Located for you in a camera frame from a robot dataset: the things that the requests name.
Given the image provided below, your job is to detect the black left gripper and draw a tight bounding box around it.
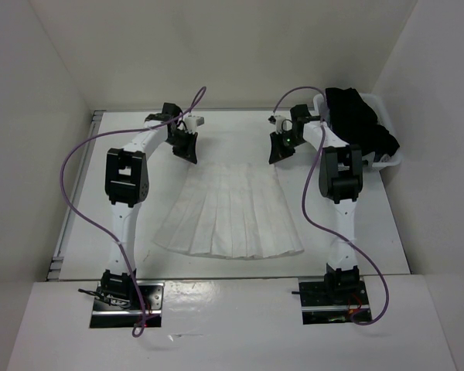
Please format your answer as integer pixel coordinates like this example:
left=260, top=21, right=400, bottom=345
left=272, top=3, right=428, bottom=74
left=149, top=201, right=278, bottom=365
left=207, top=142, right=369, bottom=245
left=165, top=129, right=197, bottom=164

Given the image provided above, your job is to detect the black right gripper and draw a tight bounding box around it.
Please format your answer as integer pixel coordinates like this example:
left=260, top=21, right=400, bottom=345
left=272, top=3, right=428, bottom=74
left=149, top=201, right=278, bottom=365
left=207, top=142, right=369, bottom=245
left=269, top=130, right=306, bottom=165

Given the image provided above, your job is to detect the white pleated skirt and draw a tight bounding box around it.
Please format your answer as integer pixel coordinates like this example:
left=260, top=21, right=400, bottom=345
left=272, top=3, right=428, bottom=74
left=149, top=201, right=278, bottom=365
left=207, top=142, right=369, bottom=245
left=154, top=163, right=304, bottom=260

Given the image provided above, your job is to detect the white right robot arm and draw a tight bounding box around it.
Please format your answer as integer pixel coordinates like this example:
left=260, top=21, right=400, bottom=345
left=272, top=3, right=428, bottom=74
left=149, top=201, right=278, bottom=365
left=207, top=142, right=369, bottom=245
left=268, top=104, right=363, bottom=304

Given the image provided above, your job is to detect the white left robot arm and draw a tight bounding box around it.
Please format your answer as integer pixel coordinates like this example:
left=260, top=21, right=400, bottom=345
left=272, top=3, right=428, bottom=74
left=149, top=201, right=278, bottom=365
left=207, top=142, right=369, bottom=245
left=98, top=103, right=204, bottom=309

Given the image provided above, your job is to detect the black skirt in basket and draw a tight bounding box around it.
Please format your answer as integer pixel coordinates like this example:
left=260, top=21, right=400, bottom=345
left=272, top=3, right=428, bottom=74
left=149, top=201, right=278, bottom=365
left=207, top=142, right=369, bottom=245
left=325, top=87, right=400, bottom=162

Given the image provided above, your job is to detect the white perforated plastic basket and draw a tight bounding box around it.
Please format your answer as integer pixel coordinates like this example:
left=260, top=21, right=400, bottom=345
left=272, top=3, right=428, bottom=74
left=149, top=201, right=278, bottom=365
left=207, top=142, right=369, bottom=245
left=312, top=93, right=403, bottom=170

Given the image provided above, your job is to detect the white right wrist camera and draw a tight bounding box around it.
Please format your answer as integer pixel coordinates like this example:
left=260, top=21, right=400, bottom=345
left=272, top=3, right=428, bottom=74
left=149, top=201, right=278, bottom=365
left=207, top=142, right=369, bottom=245
left=268, top=115, right=292, bottom=134

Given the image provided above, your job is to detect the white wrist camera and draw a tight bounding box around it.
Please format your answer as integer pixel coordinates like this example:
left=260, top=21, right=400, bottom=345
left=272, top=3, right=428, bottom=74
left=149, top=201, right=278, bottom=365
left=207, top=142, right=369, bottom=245
left=268, top=115, right=292, bottom=134
left=182, top=115, right=205, bottom=134

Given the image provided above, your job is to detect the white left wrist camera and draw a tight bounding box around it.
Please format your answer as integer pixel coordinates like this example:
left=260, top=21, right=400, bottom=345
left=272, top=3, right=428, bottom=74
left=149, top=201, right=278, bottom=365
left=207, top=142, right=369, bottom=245
left=182, top=115, right=205, bottom=134

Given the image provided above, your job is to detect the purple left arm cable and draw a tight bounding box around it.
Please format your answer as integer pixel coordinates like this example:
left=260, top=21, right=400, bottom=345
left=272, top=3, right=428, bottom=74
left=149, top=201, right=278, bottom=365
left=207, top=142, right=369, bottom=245
left=59, top=86, right=208, bottom=338

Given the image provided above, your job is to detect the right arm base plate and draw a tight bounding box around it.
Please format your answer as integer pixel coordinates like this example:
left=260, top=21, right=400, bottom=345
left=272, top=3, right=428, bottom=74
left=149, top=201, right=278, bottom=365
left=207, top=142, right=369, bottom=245
left=291, top=280, right=373, bottom=325

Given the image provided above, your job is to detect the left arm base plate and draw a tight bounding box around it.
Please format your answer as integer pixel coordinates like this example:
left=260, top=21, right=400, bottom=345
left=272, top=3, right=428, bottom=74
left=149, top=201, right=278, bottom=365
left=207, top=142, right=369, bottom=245
left=90, top=281, right=165, bottom=328

